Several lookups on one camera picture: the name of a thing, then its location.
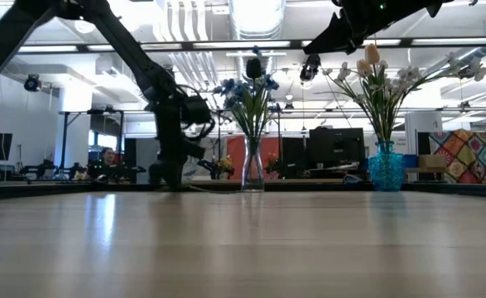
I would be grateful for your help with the dark artificial tulip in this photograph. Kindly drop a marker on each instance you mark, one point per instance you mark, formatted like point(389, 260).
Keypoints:
point(253, 68)

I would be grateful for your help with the clear glass vase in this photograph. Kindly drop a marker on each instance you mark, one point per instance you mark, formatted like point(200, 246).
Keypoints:
point(253, 165)

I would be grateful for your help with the blue plastic bin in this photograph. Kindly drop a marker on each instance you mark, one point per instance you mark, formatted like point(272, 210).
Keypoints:
point(410, 161)

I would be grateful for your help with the yellow artificial flowers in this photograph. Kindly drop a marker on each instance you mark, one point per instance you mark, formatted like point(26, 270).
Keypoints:
point(226, 163)

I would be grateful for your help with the black background robot arm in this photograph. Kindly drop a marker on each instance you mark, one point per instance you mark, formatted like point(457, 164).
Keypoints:
point(39, 169)

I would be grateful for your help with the orange partition panel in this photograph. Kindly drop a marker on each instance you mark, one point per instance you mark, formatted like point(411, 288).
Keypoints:
point(236, 151)

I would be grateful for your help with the silver ventilation duct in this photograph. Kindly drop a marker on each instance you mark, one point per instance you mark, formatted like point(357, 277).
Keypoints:
point(257, 16)

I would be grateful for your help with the colourful patchwork quilt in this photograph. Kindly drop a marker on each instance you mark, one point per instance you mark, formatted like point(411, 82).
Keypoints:
point(462, 157)

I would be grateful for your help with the red artificial flowers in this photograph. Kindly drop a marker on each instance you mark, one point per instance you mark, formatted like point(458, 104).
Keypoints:
point(272, 159)

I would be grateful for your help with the black overhead camera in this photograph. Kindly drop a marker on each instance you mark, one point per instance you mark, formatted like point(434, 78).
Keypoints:
point(311, 66)

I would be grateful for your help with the cardboard box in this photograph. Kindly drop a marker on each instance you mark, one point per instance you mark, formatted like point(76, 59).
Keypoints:
point(431, 161)

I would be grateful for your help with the blue glass vase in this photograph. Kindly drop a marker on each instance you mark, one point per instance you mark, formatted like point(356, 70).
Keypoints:
point(386, 169)

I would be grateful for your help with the black ceiling camera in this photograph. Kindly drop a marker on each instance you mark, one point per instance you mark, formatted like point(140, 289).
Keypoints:
point(32, 83)

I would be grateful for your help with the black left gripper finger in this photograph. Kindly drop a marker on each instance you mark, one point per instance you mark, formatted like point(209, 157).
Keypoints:
point(155, 174)
point(173, 174)

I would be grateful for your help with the white column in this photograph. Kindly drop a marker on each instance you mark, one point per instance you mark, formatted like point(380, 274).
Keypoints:
point(422, 128)

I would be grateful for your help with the black frame stand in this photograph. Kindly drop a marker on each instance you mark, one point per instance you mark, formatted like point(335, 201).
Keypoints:
point(64, 136)

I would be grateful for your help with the white artificial flower spray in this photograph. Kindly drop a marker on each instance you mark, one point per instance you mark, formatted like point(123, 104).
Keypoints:
point(343, 74)
point(408, 73)

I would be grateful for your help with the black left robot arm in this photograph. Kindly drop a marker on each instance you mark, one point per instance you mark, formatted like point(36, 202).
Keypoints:
point(116, 37)

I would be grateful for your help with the person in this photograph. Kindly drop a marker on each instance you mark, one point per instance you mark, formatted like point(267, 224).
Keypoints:
point(108, 157)

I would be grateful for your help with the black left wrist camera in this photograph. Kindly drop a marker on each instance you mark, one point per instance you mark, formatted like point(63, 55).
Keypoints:
point(196, 111)

